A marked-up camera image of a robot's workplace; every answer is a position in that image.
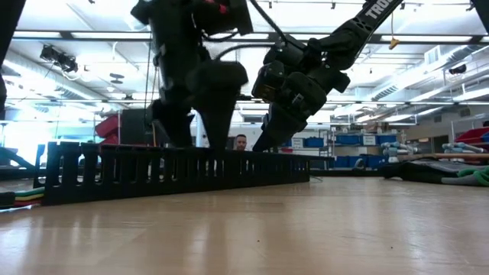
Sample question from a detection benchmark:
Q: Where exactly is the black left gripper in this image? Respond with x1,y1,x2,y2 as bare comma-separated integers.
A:
150,21,250,151

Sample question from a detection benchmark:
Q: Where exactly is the black slotted cable duct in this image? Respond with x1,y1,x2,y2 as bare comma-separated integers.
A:
33,141,311,207

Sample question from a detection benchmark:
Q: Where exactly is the bundle of coloured wires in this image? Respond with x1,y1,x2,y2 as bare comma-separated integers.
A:
14,192,46,202

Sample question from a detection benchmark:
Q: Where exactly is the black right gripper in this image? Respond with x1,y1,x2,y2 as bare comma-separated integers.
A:
251,70,351,153

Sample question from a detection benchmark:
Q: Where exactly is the blue cable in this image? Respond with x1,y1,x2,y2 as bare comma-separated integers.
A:
0,190,17,210

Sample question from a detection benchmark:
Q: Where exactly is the rolled grey cloth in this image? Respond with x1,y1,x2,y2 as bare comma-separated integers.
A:
442,142,487,154
381,141,418,158

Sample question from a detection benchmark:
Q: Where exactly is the green cable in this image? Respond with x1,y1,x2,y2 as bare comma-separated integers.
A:
14,186,46,196

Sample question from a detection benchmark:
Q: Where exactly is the red storage bin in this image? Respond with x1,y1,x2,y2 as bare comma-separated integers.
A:
456,127,489,144

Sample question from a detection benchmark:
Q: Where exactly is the black monitor panel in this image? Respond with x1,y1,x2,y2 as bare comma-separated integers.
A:
121,108,154,146

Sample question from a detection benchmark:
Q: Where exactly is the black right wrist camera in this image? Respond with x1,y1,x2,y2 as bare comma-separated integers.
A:
251,60,287,103

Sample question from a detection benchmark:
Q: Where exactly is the red cable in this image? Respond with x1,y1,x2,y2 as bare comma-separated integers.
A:
13,198,44,208

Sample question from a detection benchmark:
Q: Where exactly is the person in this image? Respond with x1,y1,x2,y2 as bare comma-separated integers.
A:
233,133,248,152

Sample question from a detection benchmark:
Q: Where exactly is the red bin shelf rack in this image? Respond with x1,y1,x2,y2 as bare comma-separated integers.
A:
94,114,122,145

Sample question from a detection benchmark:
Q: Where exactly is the black overhead light bar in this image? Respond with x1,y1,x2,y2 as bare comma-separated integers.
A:
13,30,489,44

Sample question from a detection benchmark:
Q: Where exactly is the white cable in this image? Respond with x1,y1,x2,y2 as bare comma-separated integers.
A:
0,205,39,214

